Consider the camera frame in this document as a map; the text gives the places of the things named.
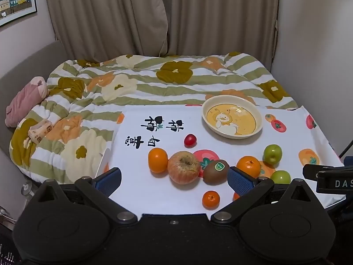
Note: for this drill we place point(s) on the pink plush toy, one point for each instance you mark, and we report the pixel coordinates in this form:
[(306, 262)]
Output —
[(32, 94)]

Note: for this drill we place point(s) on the small mandarin front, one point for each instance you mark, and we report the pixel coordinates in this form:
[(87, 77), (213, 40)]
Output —
[(211, 199)]

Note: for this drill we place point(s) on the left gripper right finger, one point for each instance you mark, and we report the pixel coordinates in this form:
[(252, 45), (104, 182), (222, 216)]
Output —
[(250, 191)]

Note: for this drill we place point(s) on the small patterned pouch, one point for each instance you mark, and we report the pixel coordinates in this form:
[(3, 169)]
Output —
[(39, 131)]

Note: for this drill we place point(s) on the beige curtain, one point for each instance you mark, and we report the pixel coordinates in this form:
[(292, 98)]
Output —
[(98, 30)]

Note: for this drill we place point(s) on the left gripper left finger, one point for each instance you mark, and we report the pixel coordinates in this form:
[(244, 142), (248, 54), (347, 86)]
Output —
[(98, 190)]

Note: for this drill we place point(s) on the red cherry tomato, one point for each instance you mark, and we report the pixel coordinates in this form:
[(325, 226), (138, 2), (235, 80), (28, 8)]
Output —
[(190, 141)]

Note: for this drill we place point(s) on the cream duck plate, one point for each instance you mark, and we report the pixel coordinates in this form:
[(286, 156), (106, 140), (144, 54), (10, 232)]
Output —
[(232, 117)]

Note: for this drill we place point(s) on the red yellow apple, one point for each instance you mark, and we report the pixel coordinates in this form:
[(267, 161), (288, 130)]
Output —
[(183, 167)]

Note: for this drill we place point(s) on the white fruit print cloth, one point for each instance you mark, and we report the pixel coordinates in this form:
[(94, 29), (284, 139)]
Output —
[(142, 128)]

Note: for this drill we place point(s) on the large orange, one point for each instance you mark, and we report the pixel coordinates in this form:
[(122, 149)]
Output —
[(250, 165)]

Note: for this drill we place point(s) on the green apple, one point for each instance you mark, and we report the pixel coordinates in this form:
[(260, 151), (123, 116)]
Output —
[(272, 154), (281, 177)]

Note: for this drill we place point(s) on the small red tomato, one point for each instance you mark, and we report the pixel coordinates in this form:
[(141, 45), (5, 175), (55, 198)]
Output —
[(235, 196)]

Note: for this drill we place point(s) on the brown kiwi with sticker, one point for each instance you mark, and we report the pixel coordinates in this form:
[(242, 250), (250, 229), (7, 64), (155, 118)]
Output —
[(216, 172)]

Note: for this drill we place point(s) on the floral striped quilt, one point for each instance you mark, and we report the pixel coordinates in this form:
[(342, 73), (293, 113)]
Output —
[(85, 101)]

